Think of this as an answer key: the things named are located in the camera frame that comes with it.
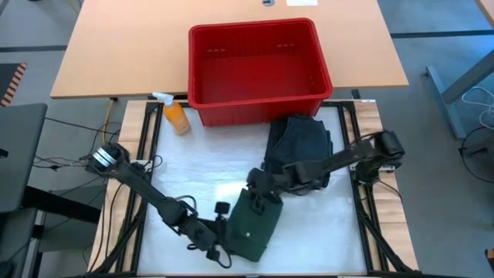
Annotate thin black floor cables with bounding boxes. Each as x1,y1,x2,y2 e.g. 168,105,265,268
32,115,123,173

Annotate red plastic bin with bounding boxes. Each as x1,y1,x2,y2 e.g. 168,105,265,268
188,17,333,127

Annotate grey metal desk leg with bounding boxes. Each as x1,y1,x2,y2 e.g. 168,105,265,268
425,49,494,140

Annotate light wooden desk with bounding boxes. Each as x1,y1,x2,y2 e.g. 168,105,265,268
49,0,409,100
476,0,494,28

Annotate dark green knit garment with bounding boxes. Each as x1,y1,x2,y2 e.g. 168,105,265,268
225,188,284,263

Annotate dark blue denim jeans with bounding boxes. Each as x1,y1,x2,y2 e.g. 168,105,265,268
264,115,333,191

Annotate yellow floor cable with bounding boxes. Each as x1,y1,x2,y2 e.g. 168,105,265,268
101,99,115,150

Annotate grey chair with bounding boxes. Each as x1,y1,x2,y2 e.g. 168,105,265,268
0,103,48,278

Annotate striped edge floor mat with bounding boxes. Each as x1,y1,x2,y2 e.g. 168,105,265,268
0,63,28,108

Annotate black stand base bar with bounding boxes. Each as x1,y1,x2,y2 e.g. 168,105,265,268
22,186,102,225

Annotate white floor cable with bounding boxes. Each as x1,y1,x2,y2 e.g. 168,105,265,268
461,86,494,131

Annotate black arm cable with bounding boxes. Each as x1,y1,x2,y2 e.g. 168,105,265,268
206,246,233,270

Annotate black looped floor cable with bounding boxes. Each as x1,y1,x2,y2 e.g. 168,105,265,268
458,127,494,191

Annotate orange spray bottle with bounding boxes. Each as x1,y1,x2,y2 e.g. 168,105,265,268
152,91,192,136

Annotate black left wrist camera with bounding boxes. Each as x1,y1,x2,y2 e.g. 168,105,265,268
214,201,232,219

